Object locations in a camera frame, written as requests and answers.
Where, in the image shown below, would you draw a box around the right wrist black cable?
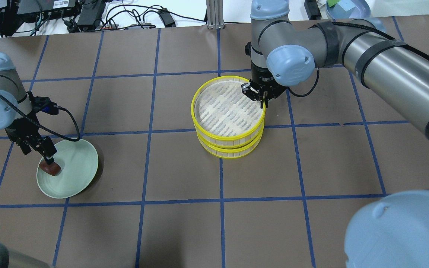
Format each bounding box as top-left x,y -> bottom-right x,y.
287,67 -> 320,98

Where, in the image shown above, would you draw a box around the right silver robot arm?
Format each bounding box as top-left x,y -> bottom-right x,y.
241,0 -> 429,268

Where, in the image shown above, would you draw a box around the black power brick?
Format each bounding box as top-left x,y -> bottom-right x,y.
157,10 -> 177,28

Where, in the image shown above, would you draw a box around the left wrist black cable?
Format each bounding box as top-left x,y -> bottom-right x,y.
0,86 -> 82,143

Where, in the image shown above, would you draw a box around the aluminium frame post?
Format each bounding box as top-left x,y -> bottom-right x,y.
206,0 -> 225,29

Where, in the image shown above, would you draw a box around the green sponge block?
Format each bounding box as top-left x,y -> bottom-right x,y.
326,0 -> 341,7

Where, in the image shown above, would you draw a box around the yellow bamboo steamer layer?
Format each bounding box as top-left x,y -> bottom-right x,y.
190,75 -> 266,148
196,131 -> 263,159

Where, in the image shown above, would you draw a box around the light green plate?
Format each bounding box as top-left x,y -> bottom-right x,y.
36,139 -> 99,199

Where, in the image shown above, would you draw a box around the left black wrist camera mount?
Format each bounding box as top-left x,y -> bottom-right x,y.
29,96 -> 59,115

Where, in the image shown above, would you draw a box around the brown bun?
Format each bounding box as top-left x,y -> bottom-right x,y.
38,160 -> 61,176

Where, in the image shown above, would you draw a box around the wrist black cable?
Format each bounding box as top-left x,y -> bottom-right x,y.
287,67 -> 320,98
0,86 -> 82,143

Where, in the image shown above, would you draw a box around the blue plate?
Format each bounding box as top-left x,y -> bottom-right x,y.
325,0 -> 371,20

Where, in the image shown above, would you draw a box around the blue sponge block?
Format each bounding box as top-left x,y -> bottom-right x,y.
333,0 -> 356,13

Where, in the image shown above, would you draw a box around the black electronics boxes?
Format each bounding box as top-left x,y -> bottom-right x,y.
0,0 -> 107,36

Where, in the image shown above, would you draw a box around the black power adapter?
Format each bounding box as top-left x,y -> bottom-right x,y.
304,0 -> 322,20

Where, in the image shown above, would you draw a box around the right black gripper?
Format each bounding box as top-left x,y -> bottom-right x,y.
241,63 -> 287,109

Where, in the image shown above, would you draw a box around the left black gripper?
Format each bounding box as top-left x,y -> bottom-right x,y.
5,117 -> 57,166

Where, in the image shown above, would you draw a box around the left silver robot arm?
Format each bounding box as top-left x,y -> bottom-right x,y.
0,52 -> 61,268

